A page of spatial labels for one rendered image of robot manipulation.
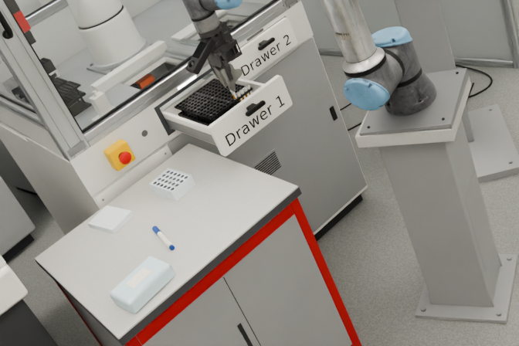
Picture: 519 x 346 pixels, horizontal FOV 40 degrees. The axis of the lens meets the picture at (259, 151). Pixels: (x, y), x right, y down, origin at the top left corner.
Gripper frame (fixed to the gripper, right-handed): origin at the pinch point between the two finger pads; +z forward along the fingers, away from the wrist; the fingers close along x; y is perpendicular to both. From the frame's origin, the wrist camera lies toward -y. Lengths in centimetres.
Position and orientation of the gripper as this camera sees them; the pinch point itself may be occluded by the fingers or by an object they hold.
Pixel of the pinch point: (229, 89)
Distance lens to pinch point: 219.5
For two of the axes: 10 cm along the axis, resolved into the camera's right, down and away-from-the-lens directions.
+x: -5.9, -2.1, 7.8
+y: 7.2, -5.7, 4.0
